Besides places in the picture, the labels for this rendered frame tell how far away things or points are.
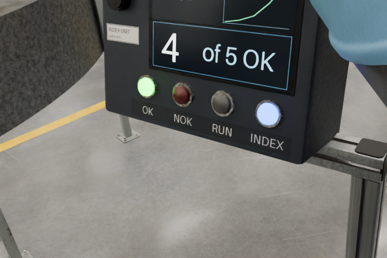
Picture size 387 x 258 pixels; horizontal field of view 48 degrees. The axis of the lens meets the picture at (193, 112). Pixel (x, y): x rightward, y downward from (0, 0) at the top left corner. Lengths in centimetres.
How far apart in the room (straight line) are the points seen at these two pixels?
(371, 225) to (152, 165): 185
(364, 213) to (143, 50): 30
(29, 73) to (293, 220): 122
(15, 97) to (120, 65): 126
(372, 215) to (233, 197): 154
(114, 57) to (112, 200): 165
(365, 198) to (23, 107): 146
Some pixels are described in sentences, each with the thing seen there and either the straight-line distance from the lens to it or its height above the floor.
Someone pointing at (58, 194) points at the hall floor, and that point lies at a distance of 229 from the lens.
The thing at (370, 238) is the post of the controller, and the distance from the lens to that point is 53.
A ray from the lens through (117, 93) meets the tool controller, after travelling 53.
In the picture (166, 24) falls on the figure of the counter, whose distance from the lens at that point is 46.
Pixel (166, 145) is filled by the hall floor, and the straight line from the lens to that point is 243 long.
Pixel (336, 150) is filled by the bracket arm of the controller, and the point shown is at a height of 105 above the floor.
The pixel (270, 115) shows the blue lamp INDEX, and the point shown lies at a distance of 40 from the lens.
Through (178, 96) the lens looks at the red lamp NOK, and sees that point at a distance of 45.
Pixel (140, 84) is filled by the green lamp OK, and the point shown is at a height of 112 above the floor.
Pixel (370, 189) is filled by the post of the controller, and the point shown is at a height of 101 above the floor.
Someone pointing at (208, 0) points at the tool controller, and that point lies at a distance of 43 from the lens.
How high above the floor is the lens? 132
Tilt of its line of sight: 29 degrees down
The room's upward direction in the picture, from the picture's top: 8 degrees counter-clockwise
